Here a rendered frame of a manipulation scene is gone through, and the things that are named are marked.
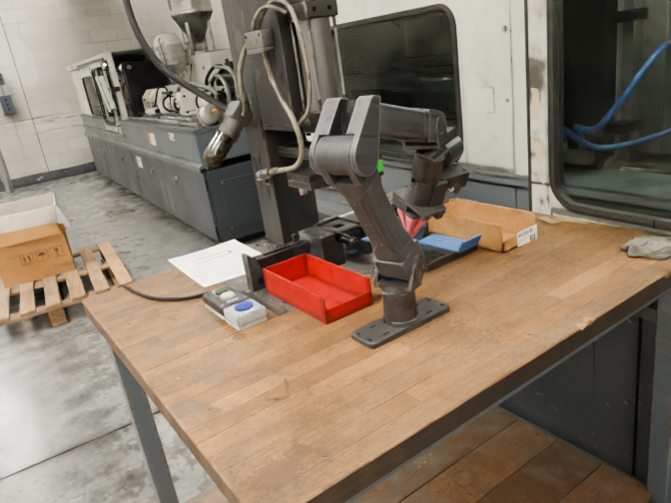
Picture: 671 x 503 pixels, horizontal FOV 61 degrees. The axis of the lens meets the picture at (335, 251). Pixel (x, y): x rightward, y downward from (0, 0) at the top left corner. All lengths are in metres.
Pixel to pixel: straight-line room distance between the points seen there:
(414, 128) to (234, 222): 3.64
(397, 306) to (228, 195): 3.57
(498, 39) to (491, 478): 1.25
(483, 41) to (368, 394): 1.23
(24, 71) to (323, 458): 9.86
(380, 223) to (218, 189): 3.61
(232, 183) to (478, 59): 2.98
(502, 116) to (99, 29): 9.24
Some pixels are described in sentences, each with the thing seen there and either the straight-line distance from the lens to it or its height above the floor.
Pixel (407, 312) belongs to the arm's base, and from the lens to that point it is 1.06.
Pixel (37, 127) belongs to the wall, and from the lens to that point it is 10.43.
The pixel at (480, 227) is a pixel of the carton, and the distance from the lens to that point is 1.41.
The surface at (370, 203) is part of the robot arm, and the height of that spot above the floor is 1.17.
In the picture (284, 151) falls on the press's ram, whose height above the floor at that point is 1.17.
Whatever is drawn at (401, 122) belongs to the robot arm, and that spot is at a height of 1.28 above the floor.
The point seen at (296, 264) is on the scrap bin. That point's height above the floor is 0.94.
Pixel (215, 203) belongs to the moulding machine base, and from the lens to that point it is 4.52.
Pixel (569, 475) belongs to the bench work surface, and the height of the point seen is 0.22.
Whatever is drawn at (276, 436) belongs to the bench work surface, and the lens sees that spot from 0.86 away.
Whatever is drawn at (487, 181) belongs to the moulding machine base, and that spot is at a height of 0.95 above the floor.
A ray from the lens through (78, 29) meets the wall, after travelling 10.56.
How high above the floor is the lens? 1.41
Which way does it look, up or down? 20 degrees down
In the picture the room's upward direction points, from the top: 8 degrees counter-clockwise
